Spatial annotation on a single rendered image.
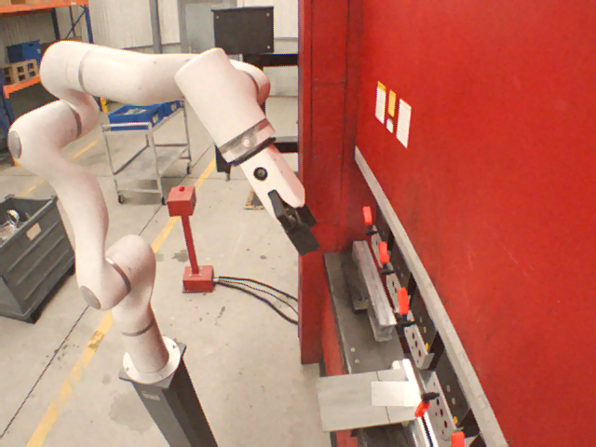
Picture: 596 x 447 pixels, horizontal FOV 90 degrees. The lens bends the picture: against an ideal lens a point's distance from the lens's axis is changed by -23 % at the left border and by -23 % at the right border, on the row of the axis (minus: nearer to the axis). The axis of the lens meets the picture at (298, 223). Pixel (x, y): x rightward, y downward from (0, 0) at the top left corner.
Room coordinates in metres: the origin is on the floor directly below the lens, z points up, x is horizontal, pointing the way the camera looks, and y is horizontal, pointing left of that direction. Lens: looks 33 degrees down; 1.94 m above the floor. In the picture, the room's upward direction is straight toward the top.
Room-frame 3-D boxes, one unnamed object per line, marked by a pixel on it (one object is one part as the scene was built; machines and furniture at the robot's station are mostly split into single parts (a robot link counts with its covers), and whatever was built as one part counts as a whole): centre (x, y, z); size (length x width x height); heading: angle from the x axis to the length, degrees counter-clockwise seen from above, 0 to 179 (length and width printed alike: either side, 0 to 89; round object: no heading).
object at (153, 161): (3.78, 1.66, 0.47); 0.90 x 0.66 x 0.95; 173
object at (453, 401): (0.38, -0.35, 1.26); 0.15 x 0.09 x 0.17; 5
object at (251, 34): (1.77, 0.24, 1.53); 0.51 x 0.25 x 0.85; 5
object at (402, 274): (0.78, -0.32, 1.26); 0.15 x 0.09 x 0.17; 5
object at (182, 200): (2.12, 0.77, 0.41); 0.25 x 0.20 x 0.83; 95
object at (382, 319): (1.11, -0.29, 0.92); 0.50 x 0.06 x 0.10; 5
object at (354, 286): (1.15, -0.23, 0.89); 0.30 x 0.05 x 0.03; 5
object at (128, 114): (3.61, 1.69, 0.92); 0.50 x 0.36 x 0.18; 83
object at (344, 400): (0.55, -0.19, 1.00); 0.26 x 0.18 x 0.01; 95
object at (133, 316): (0.69, 0.45, 1.30); 0.19 x 0.12 x 0.24; 160
